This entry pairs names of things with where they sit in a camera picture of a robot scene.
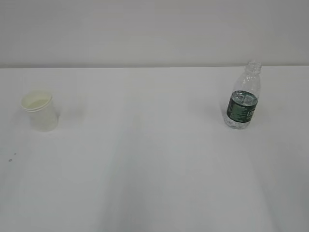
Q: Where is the white paper cup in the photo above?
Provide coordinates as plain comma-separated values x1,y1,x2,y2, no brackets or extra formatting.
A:
21,90,58,132

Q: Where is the clear water bottle green label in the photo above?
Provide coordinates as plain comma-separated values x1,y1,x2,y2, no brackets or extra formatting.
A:
224,60,262,130

